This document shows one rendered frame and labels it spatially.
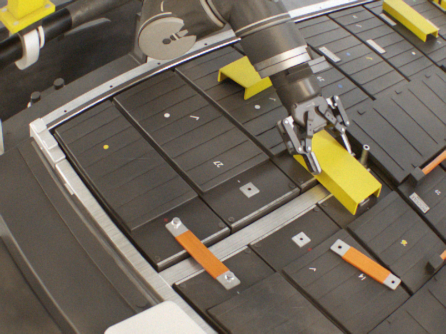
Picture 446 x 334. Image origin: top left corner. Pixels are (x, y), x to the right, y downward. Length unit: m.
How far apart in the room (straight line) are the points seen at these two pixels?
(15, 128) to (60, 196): 0.49
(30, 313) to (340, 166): 0.62
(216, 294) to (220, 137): 0.32
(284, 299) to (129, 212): 0.28
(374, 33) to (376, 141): 0.40
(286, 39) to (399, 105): 0.34
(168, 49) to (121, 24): 0.80
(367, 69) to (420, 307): 0.62
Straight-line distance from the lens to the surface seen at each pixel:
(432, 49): 1.82
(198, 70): 1.54
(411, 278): 1.27
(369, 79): 1.61
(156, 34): 1.37
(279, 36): 1.33
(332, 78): 1.58
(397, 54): 1.73
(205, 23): 1.36
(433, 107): 1.60
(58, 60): 2.16
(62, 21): 1.09
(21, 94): 2.19
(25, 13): 1.02
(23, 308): 1.19
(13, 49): 1.05
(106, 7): 1.13
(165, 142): 1.39
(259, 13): 1.33
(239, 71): 1.50
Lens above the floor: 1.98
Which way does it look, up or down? 46 degrees down
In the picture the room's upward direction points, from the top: 7 degrees clockwise
